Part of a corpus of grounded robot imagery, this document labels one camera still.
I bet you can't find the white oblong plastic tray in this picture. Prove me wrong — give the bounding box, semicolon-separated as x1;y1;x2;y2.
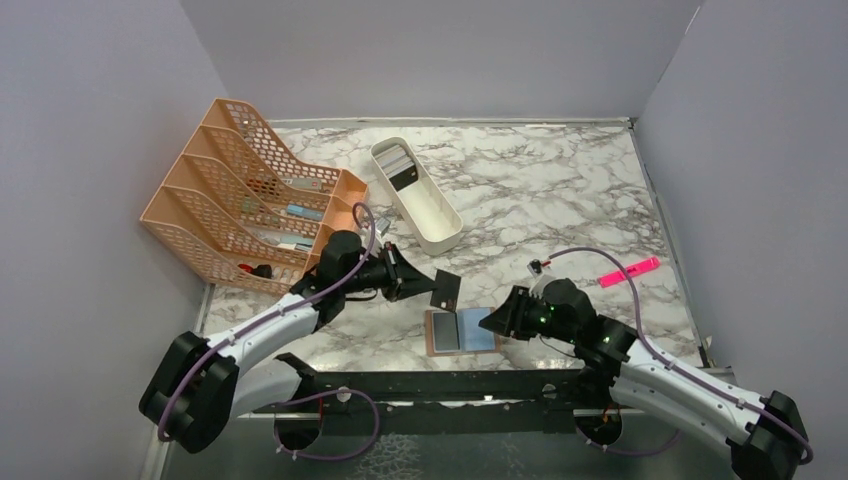
369;137;464;256

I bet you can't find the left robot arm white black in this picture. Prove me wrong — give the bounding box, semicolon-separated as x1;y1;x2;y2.
139;230;437;453

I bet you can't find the blue item in organizer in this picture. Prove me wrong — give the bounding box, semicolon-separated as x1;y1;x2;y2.
285;204;324;222

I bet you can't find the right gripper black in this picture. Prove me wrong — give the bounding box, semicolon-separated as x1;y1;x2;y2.
479;284;578;344

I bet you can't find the stack of credit cards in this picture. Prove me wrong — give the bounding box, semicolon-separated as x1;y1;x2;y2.
375;145;419;191

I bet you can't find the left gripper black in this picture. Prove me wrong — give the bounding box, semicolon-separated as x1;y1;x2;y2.
341;240;438;301

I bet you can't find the red black item in organizer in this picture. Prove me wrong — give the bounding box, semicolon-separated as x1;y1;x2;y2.
238;263;274;279

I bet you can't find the pink highlighter marker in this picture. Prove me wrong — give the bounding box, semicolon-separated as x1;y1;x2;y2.
598;257;661;288

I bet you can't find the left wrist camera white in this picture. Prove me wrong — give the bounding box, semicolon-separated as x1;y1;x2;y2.
360;215;391;257

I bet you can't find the orange mesh file organizer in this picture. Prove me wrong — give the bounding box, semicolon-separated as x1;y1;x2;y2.
140;98;368;295

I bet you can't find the black credit card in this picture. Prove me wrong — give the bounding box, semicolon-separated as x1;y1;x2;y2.
431;312;460;353
429;269;461;312

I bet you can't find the brown leather card holder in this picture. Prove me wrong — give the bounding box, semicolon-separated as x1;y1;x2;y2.
424;307;501;357

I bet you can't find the black mounting rail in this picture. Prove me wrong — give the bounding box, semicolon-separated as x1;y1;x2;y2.
253;369;630;436

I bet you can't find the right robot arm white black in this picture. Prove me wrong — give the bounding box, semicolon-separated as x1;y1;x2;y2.
479;279;809;479

